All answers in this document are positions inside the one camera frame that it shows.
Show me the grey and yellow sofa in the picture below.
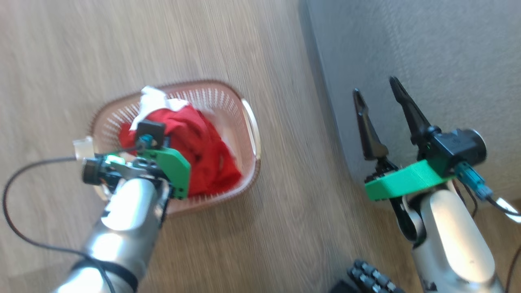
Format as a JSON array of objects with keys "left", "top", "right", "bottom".
[{"left": 299, "top": 0, "right": 521, "bottom": 212}]

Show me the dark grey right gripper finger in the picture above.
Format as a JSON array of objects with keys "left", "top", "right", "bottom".
[
  {"left": 352, "top": 88, "right": 390, "bottom": 160},
  {"left": 389, "top": 76, "right": 433, "bottom": 144}
]

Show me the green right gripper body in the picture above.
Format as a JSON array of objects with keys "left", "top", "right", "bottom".
[{"left": 363, "top": 157, "right": 457, "bottom": 202}]

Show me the red basketball jersey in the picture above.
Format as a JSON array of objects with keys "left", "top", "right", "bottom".
[{"left": 119, "top": 104, "right": 243, "bottom": 198}]

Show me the right camera cable, teal plug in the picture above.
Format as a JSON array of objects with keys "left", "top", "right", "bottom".
[{"left": 455, "top": 162, "right": 521, "bottom": 217}]

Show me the white clothing piece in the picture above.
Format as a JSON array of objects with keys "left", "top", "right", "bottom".
[{"left": 129, "top": 85, "right": 190, "bottom": 131}]

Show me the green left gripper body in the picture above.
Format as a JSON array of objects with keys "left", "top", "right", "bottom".
[{"left": 81, "top": 147, "right": 191, "bottom": 200}]

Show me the pink plastic laundry basket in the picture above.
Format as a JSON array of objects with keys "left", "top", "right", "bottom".
[{"left": 72, "top": 79, "right": 262, "bottom": 217}]

